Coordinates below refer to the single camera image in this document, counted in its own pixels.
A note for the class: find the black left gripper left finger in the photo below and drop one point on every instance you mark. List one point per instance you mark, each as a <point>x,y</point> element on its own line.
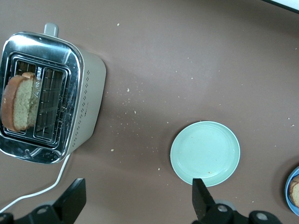
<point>70,205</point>

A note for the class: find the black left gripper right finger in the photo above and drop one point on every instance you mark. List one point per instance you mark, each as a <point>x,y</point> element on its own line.
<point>205,210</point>

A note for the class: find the brown bread slice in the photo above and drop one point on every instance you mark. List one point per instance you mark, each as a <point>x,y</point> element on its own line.
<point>295,193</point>
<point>21,102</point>

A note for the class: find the mint green round plate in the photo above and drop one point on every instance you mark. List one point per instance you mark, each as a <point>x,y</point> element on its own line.
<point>205,151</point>

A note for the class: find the blue round plate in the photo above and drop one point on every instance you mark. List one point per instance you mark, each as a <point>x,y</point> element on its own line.
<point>287,186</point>

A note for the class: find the beige chrome toaster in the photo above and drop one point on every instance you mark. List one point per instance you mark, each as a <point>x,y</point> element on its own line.
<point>91,93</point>

